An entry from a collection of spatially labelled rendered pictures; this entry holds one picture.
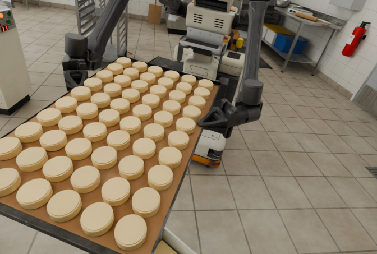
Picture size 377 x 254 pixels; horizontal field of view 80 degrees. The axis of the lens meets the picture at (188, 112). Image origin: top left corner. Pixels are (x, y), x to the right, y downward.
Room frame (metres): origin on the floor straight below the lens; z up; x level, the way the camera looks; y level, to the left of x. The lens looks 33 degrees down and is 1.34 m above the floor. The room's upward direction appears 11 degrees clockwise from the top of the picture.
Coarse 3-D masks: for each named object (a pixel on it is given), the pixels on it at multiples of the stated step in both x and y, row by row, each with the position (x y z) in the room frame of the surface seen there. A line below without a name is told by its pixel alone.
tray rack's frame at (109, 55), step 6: (126, 6) 3.32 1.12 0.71; (126, 12) 3.32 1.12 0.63; (126, 18) 3.32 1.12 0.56; (126, 24) 3.32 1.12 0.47; (126, 30) 3.32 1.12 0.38; (126, 36) 3.32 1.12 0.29; (126, 42) 3.32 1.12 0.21; (108, 48) 3.09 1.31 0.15; (114, 48) 3.13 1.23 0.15; (126, 48) 3.25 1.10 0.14; (108, 54) 2.86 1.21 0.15; (114, 54) 2.91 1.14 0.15; (120, 54) 2.94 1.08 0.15; (102, 60) 2.68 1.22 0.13; (108, 60) 2.70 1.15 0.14
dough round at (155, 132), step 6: (150, 126) 0.43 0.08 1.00; (156, 126) 0.43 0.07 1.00; (162, 126) 0.44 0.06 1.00; (144, 132) 0.41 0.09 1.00; (150, 132) 0.41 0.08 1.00; (156, 132) 0.41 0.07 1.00; (162, 132) 0.42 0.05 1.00; (150, 138) 0.40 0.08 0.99; (156, 138) 0.40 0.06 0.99; (162, 138) 0.41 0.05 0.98
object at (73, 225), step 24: (144, 72) 0.72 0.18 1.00; (120, 96) 0.56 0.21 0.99; (168, 96) 0.60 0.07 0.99; (96, 120) 0.44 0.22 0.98; (120, 120) 0.46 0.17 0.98; (24, 144) 0.33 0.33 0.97; (96, 144) 0.36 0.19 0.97; (192, 144) 0.42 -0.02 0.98; (0, 168) 0.26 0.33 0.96; (144, 168) 0.32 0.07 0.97; (96, 192) 0.25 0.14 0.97; (168, 192) 0.28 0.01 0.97; (48, 216) 0.19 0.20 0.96; (120, 216) 0.22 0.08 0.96; (96, 240) 0.17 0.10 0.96
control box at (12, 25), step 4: (8, 8) 1.73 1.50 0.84; (0, 12) 1.62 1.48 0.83; (4, 12) 1.66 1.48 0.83; (4, 16) 1.65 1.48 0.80; (8, 16) 1.68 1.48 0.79; (12, 16) 1.72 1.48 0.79; (0, 20) 1.60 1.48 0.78; (4, 20) 1.64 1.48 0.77; (12, 20) 1.71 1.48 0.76; (4, 24) 1.63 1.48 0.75; (8, 24) 1.66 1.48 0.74; (12, 24) 1.70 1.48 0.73; (0, 28) 1.57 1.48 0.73; (4, 28) 1.61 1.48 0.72; (8, 28) 1.65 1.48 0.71; (12, 28) 1.69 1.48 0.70; (0, 32) 1.56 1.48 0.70
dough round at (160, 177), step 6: (156, 168) 0.31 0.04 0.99; (162, 168) 0.31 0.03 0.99; (168, 168) 0.32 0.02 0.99; (150, 174) 0.29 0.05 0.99; (156, 174) 0.30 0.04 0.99; (162, 174) 0.30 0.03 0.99; (168, 174) 0.30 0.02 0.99; (150, 180) 0.28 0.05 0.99; (156, 180) 0.28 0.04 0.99; (162, 180) 0.29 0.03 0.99; (168, 180) 0.29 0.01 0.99; (150, 186) 0.28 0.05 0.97; (156, 186) 0.27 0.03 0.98; (162, 186) 0.28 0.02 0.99; (168, 186) 0.29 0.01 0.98
